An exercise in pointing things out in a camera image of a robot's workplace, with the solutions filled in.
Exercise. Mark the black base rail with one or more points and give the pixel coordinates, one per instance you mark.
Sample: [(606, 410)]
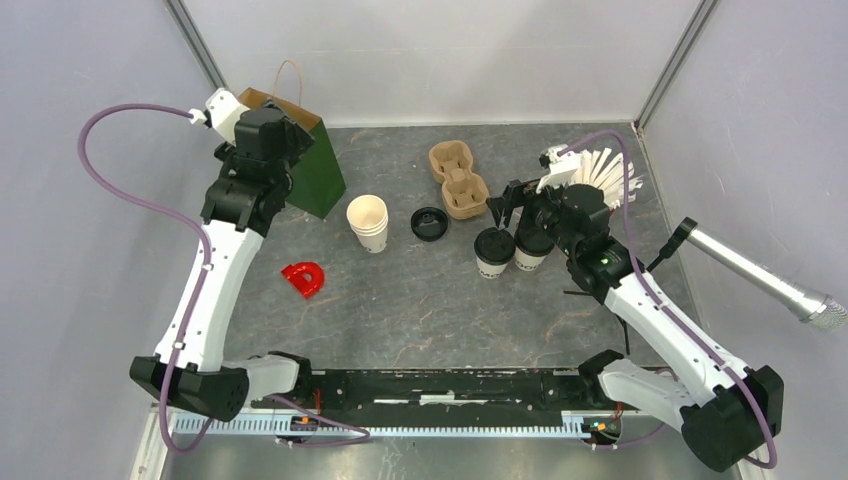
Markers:
[(418, 398)]

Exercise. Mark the single white paper cup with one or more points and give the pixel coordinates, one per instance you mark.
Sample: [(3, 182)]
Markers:
[(528, 262)]

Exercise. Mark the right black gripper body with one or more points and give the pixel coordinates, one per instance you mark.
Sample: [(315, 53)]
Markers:
[(547, 203)]

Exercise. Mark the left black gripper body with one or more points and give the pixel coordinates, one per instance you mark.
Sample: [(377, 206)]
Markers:
[(297, 141)]

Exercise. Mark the stack of cardboard cup carriers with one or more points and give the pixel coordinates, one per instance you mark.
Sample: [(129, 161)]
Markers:
[(464, 192)]

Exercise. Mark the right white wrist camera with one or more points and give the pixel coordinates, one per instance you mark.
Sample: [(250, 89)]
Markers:
[(561, 167)]

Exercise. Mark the single black lid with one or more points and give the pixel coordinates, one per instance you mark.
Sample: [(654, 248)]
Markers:
[(533, 241)]

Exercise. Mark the green paper bag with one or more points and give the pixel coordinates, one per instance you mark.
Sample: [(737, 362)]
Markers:
[(318, 180)]

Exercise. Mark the red D-shaped object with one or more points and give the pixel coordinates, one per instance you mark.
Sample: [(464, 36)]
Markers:
[(307, 278)]

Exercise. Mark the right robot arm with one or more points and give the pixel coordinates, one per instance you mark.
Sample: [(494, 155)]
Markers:
[(725, 411)]

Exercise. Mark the silver microphone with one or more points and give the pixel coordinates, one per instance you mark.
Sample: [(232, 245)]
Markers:
[(809, 306)]

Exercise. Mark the stack of black lids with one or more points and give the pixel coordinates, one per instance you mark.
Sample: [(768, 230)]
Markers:
[(429, 224)]

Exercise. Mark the stack of white paper cups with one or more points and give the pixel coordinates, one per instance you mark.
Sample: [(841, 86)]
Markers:
[(368, 217)]

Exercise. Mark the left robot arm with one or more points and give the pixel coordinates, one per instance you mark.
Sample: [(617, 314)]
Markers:
[(187, 370)]

